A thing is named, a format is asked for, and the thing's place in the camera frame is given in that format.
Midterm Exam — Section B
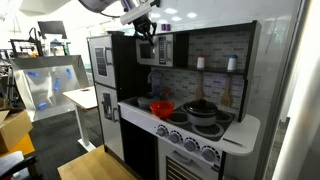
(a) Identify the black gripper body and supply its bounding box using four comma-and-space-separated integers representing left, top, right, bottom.
132, 13, 158, 34

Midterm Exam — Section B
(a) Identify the toy microwave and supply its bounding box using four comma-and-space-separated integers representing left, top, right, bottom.
135, 33, 175, 68

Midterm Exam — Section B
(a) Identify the white toy fridge dispenser door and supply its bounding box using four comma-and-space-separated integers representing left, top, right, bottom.
94, 83, 125, 161

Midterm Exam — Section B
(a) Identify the white toy oven door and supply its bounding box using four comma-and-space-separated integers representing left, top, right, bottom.
157, 138, 221, 180

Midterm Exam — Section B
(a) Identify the metal pan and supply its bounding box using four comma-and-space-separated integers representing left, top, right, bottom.
105, 30, 126, 36

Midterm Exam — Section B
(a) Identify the grey toy faucet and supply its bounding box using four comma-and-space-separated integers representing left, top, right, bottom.
147, 70, 164, 98

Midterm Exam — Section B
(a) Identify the white shaker red cap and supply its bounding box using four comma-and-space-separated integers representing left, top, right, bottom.
196, 54, 206, 70

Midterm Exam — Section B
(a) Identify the grey toy sink bowl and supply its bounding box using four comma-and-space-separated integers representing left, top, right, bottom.
136, 94, 158, 110

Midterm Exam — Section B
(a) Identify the red plastic bowl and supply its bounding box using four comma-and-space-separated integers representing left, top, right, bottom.
149, 100, 175, 120

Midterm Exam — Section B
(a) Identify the wooden toy spoon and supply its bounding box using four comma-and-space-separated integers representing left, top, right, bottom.
195, 76, 205, 100

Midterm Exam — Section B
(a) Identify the white shaker blue cap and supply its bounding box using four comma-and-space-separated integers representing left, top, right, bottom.
226, 54, 239, 72

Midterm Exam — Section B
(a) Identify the white standing desk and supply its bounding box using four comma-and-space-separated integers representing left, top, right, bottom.
62, 85, 98, 153

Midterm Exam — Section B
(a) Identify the black monitor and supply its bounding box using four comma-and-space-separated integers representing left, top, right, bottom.
37, 20, 68, 40

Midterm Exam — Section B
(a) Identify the grey stove knob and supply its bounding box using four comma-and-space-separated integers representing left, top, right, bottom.
155, 124, 169, 138
168, 130, 183, 145
200, 145, 221, 163
182, 136, 200, 153

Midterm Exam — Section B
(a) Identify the wooden toy spatula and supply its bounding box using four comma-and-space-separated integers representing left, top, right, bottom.
220, 78, 233, 108

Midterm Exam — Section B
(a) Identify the grey cooking pot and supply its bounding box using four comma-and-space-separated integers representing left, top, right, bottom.
185, 111, 218, 127

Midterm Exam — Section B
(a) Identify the white hanging ceiling panel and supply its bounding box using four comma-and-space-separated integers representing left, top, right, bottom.
18, 0, 73, 17

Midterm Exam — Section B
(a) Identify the silver reflective board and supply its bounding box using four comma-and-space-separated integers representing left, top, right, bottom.
9, 55, 89, 123

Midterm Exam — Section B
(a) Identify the toy kitchen play set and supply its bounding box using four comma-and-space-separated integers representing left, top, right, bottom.
87, 20, 262, 180

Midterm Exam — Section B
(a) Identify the wooden platform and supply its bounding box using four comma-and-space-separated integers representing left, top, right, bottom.
57, 144, 138, 180

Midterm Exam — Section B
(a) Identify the brown cardboard box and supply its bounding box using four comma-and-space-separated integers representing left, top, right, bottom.
0, 109, 34, 154

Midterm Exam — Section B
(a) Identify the orange panel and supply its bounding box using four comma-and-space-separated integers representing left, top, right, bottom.
0, 133, 36, 158

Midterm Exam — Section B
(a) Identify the red toy tap handle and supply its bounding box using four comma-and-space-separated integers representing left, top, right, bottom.
162, 88, 173, 99

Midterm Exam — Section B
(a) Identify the black metal frame stand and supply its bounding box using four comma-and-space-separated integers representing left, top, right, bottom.
9, 27, 45, 58

